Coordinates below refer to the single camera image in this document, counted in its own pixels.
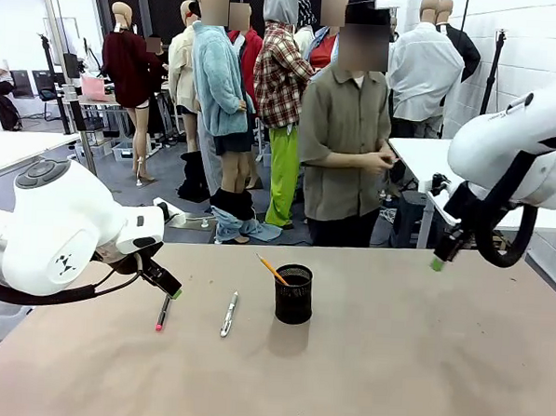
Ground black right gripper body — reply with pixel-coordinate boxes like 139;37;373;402
433;223;469;264

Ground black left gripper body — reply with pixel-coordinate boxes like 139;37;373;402
136;254;169;290

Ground person's right forearm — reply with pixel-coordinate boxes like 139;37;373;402
322;148;367;172

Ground black pen pink cap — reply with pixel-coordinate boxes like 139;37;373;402
154;293;172;333

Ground silver pen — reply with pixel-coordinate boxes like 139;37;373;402
219;289;240;340

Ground black mesh pen holder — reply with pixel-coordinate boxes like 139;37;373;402
272;262;315;327

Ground person's right hand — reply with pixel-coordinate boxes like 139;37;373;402
360;151;395;178

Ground person's left hand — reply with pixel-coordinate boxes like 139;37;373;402
376;144;400;167

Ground black clamp on table edge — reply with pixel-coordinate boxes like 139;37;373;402
428;171;453;197

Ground white table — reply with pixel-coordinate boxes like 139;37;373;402
381;135;556;257
0;128;81;185

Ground black boots pair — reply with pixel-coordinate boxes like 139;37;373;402
176;149;213;205

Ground yellow pencil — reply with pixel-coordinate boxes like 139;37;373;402
254;252;292;287

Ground grey storage crate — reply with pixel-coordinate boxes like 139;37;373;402
110;140;139;165

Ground person in olive shirt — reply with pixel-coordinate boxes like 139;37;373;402
292;0;407;251

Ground mannequin in white shirt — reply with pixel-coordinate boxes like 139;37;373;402
384;0;468;141

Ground black tripod stand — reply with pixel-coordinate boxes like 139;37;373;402
477;26;511;119

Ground pink box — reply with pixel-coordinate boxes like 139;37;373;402
78;74;110;103

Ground mannequin in black suit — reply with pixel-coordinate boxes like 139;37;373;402
432;0;484;86

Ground mannequin in blue fleece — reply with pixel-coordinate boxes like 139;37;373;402
181;0;267;245

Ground mannequin in cream jacket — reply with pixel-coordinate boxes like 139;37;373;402
163;0;209;154

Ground mannequin in maroon dress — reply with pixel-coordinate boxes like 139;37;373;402
94;0;171;190

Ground black office chair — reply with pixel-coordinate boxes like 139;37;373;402
29;67;65;123

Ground black light stand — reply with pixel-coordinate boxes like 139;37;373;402
31;32;79;136

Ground mannequin plaid shirt green trousers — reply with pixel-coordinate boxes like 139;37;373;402
244;0;319;232

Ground mannequin in red blue vest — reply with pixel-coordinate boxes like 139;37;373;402
306;0;347;74

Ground mannequin in red jacket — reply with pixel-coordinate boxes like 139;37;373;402
223;1;267;114

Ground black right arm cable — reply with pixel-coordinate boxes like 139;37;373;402
470;146;543;271

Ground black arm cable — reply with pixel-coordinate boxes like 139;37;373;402
470;146;543;271
0;247;145;313

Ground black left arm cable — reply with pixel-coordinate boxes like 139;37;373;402
0;247;145;313

